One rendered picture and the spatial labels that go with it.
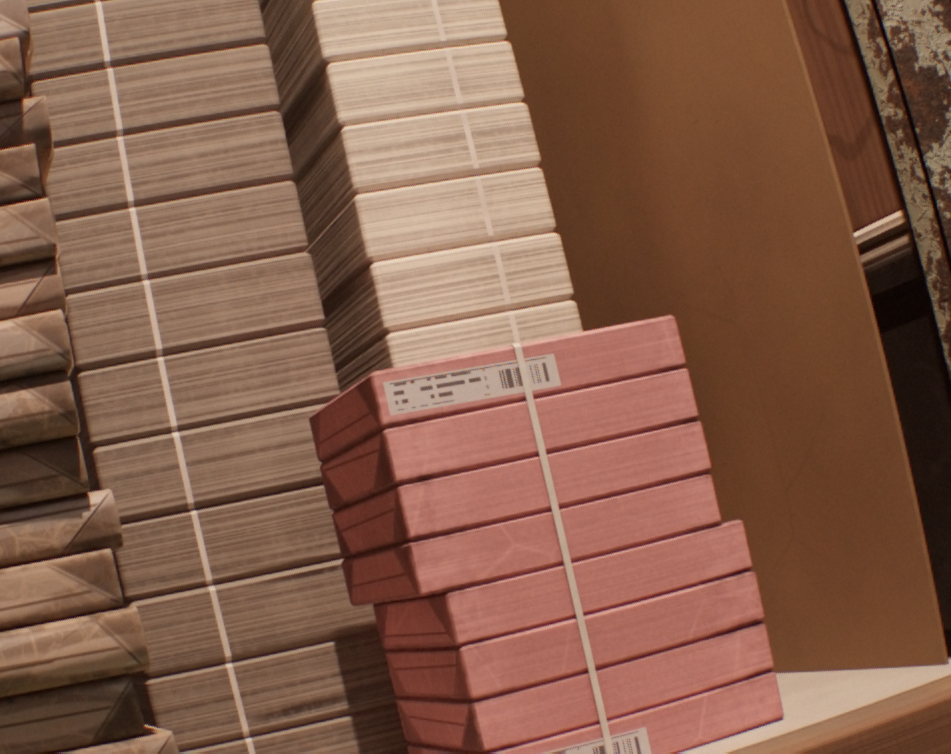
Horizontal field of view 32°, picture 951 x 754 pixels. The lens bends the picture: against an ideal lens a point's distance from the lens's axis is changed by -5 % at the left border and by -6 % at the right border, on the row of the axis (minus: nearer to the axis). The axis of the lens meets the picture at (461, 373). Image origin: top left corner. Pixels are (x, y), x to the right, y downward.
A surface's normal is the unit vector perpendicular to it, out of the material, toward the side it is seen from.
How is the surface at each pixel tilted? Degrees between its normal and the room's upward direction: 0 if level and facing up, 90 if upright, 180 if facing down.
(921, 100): 90
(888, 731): 90
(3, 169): 90
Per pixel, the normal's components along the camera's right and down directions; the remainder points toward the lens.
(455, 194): 0.30, -0.17
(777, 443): -0.93, 0.18
